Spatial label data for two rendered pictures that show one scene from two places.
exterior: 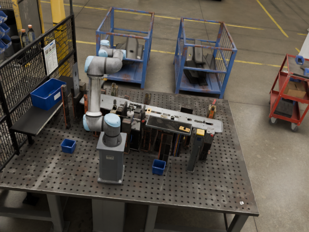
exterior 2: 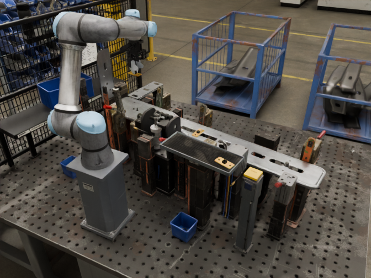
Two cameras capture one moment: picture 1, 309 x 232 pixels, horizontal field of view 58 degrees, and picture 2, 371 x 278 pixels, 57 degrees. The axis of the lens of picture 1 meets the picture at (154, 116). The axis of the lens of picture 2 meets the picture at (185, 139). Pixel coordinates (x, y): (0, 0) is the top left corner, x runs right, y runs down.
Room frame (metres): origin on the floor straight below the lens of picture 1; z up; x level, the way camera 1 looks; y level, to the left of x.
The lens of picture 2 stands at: (0.62, -0.67, 2.07)
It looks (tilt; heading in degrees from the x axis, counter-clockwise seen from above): 34 degrees down; 28
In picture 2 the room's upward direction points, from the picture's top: straight up
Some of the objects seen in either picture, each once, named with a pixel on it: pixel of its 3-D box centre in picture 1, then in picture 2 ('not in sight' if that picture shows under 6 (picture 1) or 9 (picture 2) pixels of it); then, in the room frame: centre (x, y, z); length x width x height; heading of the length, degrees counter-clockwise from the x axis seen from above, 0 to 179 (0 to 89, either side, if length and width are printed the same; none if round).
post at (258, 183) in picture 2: (194, 152); (247, 213); (1.74, -0.39, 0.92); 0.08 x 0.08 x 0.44; 83
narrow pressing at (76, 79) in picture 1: (76, 79); (106, 75); (2.23, 0.78, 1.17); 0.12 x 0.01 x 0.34; 173
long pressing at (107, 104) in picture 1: (151, 111); (201, 133); (2.13, 0.04, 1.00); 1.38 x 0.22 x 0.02; 83
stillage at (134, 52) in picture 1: (126, 47); (242, 63); (4.55, 0.64, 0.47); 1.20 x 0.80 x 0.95; 1
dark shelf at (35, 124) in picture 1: (50, 101); (67, 101); (2.04, 0.98, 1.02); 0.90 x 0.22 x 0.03; 173
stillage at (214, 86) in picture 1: (200, 57); (354, 84); (4.54, -0.66, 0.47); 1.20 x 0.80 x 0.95; 3
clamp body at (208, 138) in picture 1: (206, 145); (281, 207); (1.89, -0.51, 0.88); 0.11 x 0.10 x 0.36; 173
